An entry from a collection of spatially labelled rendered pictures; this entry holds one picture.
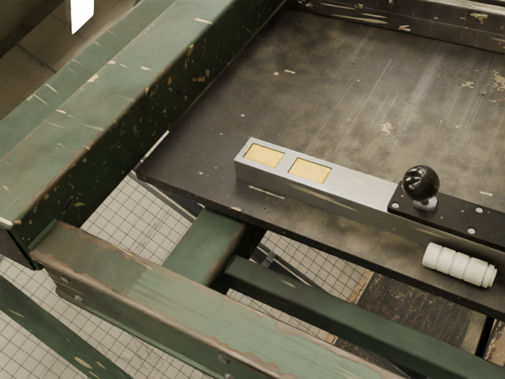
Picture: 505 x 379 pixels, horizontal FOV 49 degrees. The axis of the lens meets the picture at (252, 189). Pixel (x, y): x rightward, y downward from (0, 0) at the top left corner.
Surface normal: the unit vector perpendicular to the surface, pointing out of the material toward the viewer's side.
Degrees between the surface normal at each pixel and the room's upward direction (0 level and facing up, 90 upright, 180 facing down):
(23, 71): 90
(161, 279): 60
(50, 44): 90
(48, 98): 90
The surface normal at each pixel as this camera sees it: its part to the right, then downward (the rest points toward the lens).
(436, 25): -0.49, 0.69
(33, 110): 0.35, -0.40
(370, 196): -0.10, -0.66
